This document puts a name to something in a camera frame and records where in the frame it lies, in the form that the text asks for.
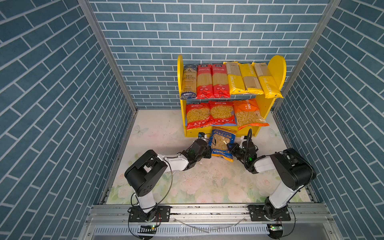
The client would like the red macaroni bag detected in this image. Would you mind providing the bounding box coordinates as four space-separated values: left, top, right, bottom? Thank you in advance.
186 103 215 130
209 101 236 126

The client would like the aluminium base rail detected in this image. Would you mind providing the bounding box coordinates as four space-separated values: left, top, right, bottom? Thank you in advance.
80 203 342 240

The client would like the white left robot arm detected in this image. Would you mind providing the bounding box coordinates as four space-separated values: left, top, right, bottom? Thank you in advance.
124 138 212 218

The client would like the yellow shelf unit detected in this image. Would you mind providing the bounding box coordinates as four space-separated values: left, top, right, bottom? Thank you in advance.
177 55 287 138

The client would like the yellow spaghetti box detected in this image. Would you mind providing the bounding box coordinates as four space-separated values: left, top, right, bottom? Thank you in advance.
224 62 247 95
252 63 283 99
238 64 264 95

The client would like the aluminium corner post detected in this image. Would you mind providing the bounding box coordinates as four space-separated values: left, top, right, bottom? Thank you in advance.
78 0 137 114
272 0 341 114

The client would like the red macaroni bag front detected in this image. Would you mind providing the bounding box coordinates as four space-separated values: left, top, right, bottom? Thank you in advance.
186 103 215 130

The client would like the red macaroni bag back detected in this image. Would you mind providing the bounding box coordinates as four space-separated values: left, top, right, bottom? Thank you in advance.
209 101 236 126

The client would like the aluminium corner post right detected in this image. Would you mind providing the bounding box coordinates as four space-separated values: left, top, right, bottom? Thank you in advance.
272 0 341 114

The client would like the red spaghetti bag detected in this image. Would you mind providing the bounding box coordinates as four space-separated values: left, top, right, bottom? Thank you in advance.
197 65 214 99
212 64 230 99

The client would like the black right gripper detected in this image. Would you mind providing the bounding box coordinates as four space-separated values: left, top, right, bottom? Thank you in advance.
226 142 249 164

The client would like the blue elbow pasta bag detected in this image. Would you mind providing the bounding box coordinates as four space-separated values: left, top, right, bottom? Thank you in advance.
209 127 236 162

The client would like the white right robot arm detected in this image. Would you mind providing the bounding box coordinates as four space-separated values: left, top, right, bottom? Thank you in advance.
227 137 317 221

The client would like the orange pasta bag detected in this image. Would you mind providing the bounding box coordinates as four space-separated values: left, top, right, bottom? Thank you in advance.
233 99 269 130

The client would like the dark blue spaghetti bag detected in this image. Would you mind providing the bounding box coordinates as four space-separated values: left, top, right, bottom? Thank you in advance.
180 64 198 100

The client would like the aluminium corner post left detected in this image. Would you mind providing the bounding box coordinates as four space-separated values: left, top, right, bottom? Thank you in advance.
78 0 137 114

